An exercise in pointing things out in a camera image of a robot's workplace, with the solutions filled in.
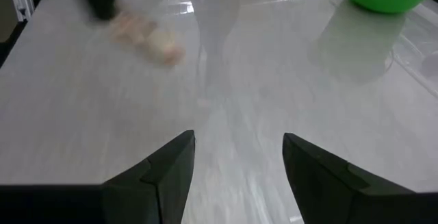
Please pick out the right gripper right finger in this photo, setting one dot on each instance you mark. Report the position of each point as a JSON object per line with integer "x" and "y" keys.
{"x": 318, "y": 183}

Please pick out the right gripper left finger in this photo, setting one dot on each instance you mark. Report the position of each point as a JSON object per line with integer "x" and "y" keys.
{"x": 164, "y": 189}

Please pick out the cream candy bar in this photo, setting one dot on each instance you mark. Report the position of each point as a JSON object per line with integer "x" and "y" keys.
{"x": 150, "y": 42}

